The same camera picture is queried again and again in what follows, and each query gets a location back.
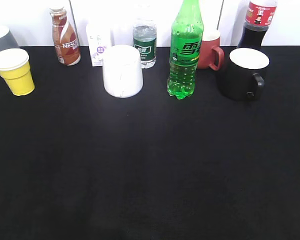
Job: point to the red mug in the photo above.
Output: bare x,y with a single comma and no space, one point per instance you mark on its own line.
211,55

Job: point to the grey mug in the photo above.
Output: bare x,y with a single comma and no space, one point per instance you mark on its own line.
7,40

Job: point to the black mug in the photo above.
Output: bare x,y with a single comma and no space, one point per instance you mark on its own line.
242,76

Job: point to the clear Cestbon water bottle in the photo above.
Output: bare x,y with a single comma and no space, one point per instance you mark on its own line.
144,34

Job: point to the dark cola bottle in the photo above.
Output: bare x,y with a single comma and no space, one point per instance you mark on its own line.
258,19

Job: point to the white cup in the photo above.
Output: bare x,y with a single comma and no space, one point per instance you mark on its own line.
122,71

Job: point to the yellow paper cup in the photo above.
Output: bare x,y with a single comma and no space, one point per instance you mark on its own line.
16,71

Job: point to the green Sprite bottle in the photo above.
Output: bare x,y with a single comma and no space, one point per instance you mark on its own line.
185,44

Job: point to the brown Nescafe coffee bottle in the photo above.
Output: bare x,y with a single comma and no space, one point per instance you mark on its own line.
64,37

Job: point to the white purple milk carton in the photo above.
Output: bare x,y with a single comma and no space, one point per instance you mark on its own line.
99,40

